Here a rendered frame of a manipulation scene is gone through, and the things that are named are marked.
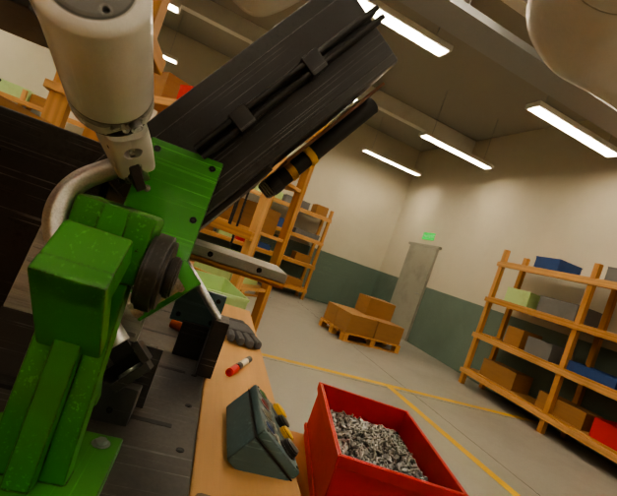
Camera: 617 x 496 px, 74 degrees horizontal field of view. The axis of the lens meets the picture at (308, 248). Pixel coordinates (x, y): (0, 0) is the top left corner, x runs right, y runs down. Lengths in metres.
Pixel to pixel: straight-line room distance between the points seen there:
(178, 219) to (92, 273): 0.33
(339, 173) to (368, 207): 1.18
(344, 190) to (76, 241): 10.21
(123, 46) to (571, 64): 0.40
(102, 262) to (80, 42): 0.16
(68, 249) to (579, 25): 0.47
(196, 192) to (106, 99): 0.27
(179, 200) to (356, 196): 10.03
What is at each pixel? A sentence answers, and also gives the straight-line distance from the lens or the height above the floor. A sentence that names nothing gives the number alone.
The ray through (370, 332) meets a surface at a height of 0.24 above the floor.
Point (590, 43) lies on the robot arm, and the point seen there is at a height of 1.45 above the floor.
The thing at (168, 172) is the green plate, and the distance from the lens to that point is 0.68.
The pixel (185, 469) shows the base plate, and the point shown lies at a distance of 0.56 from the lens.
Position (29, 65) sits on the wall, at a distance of 10.29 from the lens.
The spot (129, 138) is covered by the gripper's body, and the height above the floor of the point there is 1.24.
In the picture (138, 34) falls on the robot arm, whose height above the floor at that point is 1.30.
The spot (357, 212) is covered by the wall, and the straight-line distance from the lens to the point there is 10.66.
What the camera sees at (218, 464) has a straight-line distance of 0.59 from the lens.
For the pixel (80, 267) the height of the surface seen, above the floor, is 1.12.
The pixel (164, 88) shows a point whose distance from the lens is 4.64.
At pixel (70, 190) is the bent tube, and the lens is 0.65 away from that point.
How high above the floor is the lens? 1.19
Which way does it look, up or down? level
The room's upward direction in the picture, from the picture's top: 19 degrees clockwise
